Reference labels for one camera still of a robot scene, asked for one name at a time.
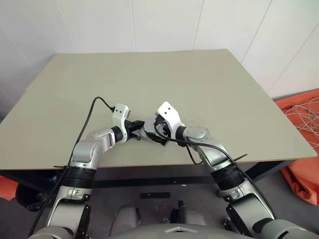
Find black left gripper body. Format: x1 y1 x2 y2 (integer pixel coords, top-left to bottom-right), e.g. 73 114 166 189
124 119 137 143

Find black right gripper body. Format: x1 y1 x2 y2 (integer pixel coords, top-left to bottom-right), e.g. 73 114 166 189
154 116 171 139

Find silver motor lid circuit board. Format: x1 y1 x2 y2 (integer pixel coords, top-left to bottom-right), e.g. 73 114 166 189
143 116 162 136

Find gray rounded robot leg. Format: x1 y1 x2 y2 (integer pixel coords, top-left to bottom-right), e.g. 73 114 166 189
178 210 208 227
114 204 141 228

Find gray robot torso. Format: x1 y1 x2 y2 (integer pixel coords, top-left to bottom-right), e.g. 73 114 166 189
109 223 252 239

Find black rounded bag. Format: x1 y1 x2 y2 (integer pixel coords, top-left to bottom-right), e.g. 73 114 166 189
15 183 52 213

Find small orange fabric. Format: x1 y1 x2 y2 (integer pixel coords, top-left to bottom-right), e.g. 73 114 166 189
0 175 20 201

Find large orange fabric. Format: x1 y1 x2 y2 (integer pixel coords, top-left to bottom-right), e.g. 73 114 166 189
274 89 319 207

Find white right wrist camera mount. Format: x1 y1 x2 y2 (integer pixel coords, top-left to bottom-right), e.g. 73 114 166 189
157 101 186 140

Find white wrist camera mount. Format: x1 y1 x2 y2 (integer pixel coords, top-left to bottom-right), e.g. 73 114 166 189
157 101 186 140
111 103 132 144

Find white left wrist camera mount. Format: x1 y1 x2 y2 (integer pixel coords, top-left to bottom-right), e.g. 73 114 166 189
111 103 132 144

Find black table frame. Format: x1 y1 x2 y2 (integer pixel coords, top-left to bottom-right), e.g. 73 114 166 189
0 160 294 193

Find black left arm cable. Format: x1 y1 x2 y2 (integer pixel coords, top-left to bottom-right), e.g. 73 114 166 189
28 96 116 236

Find tangled white cords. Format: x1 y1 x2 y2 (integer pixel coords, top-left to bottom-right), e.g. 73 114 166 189
284 96 319 148

